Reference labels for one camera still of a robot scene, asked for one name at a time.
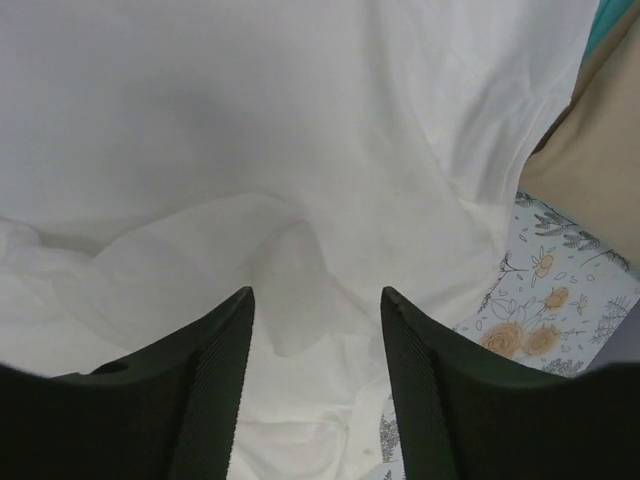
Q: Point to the folded teal t shirt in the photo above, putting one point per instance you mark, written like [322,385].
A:
[609,12]

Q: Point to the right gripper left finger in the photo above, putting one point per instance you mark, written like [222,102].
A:
[167,411]

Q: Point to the floral table cloth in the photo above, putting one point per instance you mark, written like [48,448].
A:
[559,297]

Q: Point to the white t shirt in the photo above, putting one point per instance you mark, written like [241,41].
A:
[157,156]

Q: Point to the folded tan t shirt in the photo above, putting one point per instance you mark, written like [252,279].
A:
[587,166]

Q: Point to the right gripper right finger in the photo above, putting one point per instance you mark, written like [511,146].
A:
[464,412]

